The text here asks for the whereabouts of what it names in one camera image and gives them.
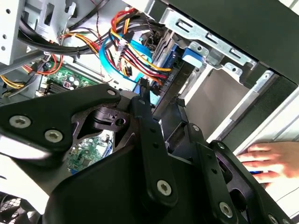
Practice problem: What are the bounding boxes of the multicoloured disk power wire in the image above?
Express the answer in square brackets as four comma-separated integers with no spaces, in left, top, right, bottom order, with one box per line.
[108,8,175,86]

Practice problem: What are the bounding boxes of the hard disk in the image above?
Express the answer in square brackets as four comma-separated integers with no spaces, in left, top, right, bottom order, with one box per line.
[133,42,206,115]

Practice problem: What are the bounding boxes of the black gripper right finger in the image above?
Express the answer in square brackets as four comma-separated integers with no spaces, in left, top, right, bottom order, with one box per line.
[161,93,292,224]

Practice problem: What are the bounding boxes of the person's hand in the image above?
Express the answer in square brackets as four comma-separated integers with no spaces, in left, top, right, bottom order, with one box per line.
[237,141,299,187]

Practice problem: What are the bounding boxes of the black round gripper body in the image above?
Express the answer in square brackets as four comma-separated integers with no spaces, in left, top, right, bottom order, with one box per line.
[43,144,234,224]

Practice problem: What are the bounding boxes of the blue data wire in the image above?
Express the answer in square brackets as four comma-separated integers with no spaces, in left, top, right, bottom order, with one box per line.
[99,35,155,82]

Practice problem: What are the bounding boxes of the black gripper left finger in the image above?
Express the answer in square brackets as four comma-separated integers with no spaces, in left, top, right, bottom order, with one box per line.
[0,79,178,208]

